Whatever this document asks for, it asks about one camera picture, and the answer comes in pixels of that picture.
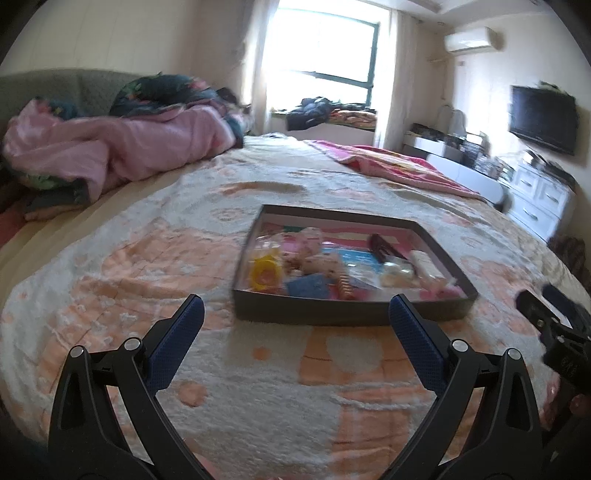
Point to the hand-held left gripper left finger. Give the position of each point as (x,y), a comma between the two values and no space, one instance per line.
(178,337)

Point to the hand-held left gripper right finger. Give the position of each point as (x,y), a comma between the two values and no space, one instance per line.
(415,341)

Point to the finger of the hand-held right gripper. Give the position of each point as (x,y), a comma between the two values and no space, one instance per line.
(533,309)
(565,302)

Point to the bagged pearl hair clip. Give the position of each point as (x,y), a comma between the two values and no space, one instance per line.
(398,272)

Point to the white hair clip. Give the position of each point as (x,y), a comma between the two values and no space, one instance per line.
(427,265)

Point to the orange spiral hair clip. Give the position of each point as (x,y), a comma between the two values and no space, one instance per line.
(346,286)

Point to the grey cardboard box tray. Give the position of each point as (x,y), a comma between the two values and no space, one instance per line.
(323,311)

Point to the brown oval hair clip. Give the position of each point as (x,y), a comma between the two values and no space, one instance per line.
(381,244)

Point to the bagged yellow bangles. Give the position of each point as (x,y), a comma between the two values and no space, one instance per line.
(264,274)

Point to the blue square card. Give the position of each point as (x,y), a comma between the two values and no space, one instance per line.
(307,286)

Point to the polka dot mesh hair bow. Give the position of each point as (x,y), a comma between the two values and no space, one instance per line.
(314,258)

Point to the brown bag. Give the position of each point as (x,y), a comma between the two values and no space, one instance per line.
(570,251)

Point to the white drawer cabinet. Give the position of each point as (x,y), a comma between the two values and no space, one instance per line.
(535,198)

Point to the black set-top box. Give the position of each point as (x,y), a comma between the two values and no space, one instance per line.
(554,168)

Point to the white rounded desk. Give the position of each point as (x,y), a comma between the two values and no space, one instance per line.
(466,177)

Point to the bed with beige sheet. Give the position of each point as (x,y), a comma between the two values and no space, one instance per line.
(138,191)

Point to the pink red blanket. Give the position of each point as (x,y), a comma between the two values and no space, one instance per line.
(397,166)

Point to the pink quilt with floral side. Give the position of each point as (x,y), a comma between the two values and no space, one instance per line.
(138,147)

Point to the white window seat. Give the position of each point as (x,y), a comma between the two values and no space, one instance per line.
(332,134)

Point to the colourful folded bedding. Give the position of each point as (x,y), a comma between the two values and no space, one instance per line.
(353,114)

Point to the white sheer curtain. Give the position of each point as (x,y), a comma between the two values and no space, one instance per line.
(254,69)
(392,92)

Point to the pile of dark clothes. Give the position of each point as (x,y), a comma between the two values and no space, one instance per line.
(309,113)

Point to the grey padded headboard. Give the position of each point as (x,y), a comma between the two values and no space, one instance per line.
(69,85)

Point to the white air conditioner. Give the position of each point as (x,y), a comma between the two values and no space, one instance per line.
(468,39)

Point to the window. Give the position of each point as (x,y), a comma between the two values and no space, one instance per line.
(323,46)

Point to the black wall television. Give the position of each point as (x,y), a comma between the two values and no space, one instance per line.
(542,117)

